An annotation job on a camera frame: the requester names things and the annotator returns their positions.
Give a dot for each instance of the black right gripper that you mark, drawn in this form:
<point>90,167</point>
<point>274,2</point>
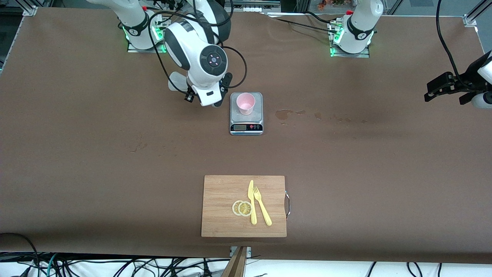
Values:
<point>192,95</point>

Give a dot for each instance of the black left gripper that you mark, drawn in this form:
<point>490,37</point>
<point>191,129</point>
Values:
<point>469,78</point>

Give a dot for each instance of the pink plastic cup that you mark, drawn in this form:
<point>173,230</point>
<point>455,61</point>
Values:
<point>246,103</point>

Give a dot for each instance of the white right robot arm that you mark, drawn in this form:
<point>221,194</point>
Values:
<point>200,46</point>

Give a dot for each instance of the silver digital kitchen scale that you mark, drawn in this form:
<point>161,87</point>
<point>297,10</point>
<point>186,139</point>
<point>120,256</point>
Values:
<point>246,123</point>

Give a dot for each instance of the brown liquid puddle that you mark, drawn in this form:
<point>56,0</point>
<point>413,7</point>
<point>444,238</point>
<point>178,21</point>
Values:
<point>283,114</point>

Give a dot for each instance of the yellow plastic knife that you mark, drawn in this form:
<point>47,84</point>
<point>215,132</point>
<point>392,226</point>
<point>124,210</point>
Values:
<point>251,192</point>

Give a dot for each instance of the grey power strip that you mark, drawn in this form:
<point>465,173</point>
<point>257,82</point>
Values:
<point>251,7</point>

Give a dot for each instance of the wooden cutting board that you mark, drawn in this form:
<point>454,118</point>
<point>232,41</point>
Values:
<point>223,200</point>

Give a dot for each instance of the lemon slice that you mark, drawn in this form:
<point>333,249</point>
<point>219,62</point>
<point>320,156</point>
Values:
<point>235,208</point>
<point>245,209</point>

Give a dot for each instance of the yellow plastic fork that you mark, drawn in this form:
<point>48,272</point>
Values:
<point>263,209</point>

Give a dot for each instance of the aluminium frame profile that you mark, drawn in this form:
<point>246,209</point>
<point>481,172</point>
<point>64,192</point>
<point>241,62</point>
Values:
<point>30,10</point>
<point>471,19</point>

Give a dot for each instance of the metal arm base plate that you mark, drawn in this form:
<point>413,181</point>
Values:
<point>134,50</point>
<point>361,55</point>

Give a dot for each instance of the small metal bracket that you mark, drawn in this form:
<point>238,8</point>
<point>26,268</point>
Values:
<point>249,252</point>

